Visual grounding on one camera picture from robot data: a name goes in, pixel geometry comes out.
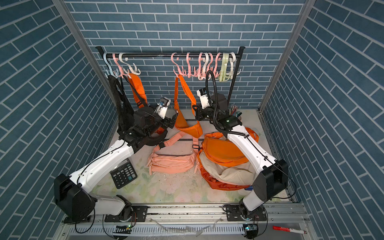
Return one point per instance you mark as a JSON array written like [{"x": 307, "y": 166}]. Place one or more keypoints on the red white marker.
[{"x": 290, "y": 230}]

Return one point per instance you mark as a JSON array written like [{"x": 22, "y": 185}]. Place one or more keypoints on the beige bag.
[{"x": 242, "y": 175}]

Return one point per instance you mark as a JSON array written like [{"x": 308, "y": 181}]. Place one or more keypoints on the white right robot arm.
[{"x": 272, "y": 175}]

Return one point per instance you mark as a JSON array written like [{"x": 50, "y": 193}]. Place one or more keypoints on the white hook middle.
[{"x": 206, "y": 61}]

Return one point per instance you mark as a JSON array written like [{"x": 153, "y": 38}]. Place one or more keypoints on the white hook left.
[{"x": 134, "y": 70}]

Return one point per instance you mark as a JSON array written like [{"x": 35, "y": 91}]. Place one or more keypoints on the pink metal pen bucket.
[{"x": 234, "y": 111}]

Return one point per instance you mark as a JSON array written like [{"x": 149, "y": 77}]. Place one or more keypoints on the green hook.
[{"x": 223, "y": 71}]

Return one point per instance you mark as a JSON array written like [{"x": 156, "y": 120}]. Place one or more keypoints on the white hook right end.
[{"x": 232, "y": 63}]

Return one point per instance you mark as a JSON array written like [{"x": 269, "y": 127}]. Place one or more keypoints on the light blue hook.
[{"x": 110, "y": 71}]

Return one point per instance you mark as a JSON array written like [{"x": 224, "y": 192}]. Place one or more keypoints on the black calculator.
[{"x": 124, "y": 174}]

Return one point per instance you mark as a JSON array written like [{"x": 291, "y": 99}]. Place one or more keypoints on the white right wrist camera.
[{"x": 203, "y": 95}]

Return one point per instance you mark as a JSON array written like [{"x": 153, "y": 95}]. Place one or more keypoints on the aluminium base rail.
[{"x": 195, "y": 221}]

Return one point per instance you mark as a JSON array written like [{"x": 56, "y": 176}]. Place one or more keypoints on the white hook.
[
  {"x": 134, "y": 70},
  {"x": 206, "y": 61}
]

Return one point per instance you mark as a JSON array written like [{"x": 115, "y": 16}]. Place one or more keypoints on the black bag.
[{"x": 123, "y": 102}]

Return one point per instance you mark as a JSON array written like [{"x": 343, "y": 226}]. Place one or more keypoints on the dark orange zip bag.
[{"x": 139, "y": 97}]

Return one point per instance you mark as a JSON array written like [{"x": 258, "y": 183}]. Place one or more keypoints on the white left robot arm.
[{"x": 73, "y": 193}]

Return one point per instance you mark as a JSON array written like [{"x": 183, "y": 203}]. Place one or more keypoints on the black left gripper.
[{"x": 165, "y": 122}]

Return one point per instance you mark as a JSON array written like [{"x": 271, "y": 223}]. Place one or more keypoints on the pink hook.
[
  {"x": 178, "y": 70},
  {"x": 198, "y": 72},
  {"x": 215, "y": 69},
  {"x": 209, "y": 61},
  {"x": 121, "y": 71},
  {"x": 189, "y": 74}
]

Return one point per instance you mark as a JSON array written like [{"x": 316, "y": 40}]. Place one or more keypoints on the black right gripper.
[{"x": 199, "y": 112}]

